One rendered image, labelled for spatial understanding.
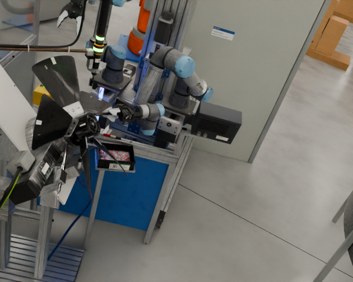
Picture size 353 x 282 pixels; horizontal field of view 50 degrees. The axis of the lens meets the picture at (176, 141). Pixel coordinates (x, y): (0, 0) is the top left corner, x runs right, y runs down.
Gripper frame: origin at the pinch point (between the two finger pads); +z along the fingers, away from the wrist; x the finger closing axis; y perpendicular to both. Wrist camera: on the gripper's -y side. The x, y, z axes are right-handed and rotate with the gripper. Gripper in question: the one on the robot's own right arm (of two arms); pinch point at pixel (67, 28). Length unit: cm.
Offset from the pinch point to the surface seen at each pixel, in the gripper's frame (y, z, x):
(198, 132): 32, 19, -85
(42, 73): -6.2, 26.8, 2.3
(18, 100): 6.1, 40.0, 10.2
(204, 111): 22, 8, -82
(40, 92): 44, 24, 9
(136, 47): 357, -155, -41
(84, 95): 25.7, 22.1, -16.2
